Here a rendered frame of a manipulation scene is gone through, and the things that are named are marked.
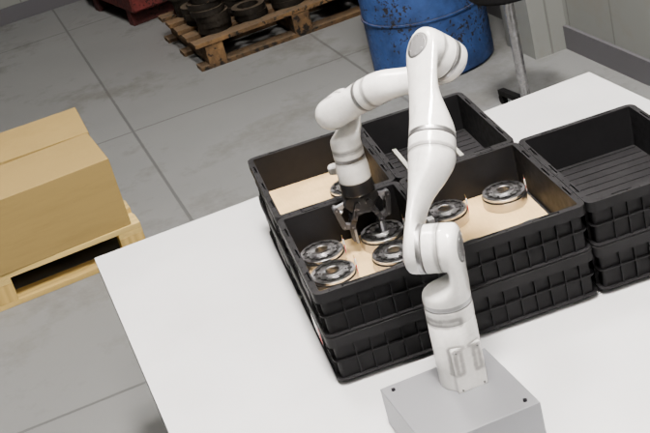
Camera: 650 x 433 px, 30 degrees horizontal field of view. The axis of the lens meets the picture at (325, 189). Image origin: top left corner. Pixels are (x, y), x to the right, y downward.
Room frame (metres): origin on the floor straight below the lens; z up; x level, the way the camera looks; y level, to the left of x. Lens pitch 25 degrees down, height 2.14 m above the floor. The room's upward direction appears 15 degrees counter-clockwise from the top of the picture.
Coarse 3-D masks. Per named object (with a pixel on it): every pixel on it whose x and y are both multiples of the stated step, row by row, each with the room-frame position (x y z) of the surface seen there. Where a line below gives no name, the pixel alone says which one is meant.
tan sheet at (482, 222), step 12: (468, 204) 2.55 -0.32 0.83; (480, 204) 2.53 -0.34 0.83; (528, 204) 2.47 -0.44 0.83; (480, 216) 2.47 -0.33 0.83; (492, 216) 2.46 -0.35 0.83; (504, 216) 2.44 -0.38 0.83; (516, 216) 2.43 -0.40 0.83; (528, 216) 2.41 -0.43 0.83; (468, 228) 2.43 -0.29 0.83; (480, 228) 2.42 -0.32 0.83; (492, 228) 2.40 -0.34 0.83; (504, 228) 2.39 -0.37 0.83
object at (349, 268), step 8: (328, 264) 2.39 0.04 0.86; (344, 264) 2.36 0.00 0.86; (352, 264) 2.35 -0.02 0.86; (312, 272) 2.37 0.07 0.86; (320, 272) 2.36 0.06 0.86; (344, 272) 2.33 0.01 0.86; (352, 272) 2.32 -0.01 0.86; (320, 280) 2.32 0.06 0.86; (328, 280) 2.31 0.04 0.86; (336, 280) 2.30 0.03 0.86; (344, 280) 2.30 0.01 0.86
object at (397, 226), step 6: (390, 222) 2.51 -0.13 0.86; (396, 222) 2.49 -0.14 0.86; (366, 228) 2.50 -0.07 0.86; (396, 228) 2.46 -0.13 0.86; (402, 228) 2.45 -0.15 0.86; (366, 234) 2.48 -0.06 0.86; (390, 234) 2.44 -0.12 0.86; (396, 234) 2.44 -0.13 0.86; (366, 240) 2.45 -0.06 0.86; (372, 240) 2.44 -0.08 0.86; (378, 240) 2.43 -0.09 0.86; (384, 240) 2.42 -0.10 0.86; (390, 240) 2.42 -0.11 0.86
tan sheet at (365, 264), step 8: (352, 240) 2.53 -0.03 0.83; (360, 240) 2.51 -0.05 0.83; (344, 248) 2.49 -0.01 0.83; (352, 248) 2.48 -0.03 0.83; (360, 248) 2.47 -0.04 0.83; (352, 256) 2.45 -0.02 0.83; (360, 256) 2.44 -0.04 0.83; (368, 256) 2.43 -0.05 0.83; (360, 264) 2.40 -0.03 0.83; (368, 264) 2.39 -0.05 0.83; (360, 272) 2.37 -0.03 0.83; (368, 272) 2.36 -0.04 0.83
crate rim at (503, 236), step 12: (516, 144) 2.59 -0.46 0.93; (480, 156) 2.58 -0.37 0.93; (528, 156) 2.51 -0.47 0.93; (540, 168) 2.43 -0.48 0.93; (552, 180) 2.36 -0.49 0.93; (564, 192) 2.29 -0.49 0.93; (576, 204) 2.22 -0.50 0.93; (432, 216) 2.34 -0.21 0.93; (540, 216) 2.21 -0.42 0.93; (552, 216) 2.20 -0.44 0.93; (564, 216) 2.21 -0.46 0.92; (576, 216) 2.21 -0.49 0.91; (516, 228) 2.19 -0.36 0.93; (528, 228) 2.20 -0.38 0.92; (540, 228) 2.20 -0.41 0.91; (480, 240) 2.18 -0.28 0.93; (492, 240) 2.19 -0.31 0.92; (504, 240) 2.19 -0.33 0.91; (468, 252) 2.18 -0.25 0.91
